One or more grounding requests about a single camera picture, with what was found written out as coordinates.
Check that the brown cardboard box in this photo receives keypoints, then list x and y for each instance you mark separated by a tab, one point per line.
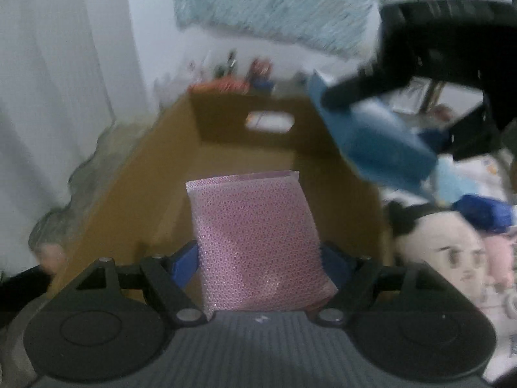
226	157

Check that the red can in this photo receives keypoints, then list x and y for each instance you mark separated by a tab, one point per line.
260	68

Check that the light blue soft toy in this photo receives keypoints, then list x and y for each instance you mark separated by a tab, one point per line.
454	182

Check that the black-haired plush doll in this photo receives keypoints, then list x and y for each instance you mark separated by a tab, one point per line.
440	250

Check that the dark blue soft toy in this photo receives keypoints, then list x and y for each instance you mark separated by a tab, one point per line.
486	212

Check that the teal shaggy wall rug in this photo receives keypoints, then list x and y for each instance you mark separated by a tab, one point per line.
282	4

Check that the pink plush toy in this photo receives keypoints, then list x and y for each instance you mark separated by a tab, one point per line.
501	258

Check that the dark green bottle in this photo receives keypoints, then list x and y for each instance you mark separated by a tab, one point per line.
228	64

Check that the white curtain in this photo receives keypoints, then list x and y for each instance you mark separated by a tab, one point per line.
60	89

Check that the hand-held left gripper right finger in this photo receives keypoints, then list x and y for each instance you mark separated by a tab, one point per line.
336	267

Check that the blue rectangular packet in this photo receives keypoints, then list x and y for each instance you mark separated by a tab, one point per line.
375	145

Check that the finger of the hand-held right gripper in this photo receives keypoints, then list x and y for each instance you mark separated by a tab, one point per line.
468	135
363	87

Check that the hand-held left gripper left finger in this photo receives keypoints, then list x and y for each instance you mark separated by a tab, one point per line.
185	263

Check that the pink mesh sponge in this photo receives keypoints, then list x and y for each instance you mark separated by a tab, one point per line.
258	242

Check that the orange snack packet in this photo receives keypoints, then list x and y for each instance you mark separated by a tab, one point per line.
220	85

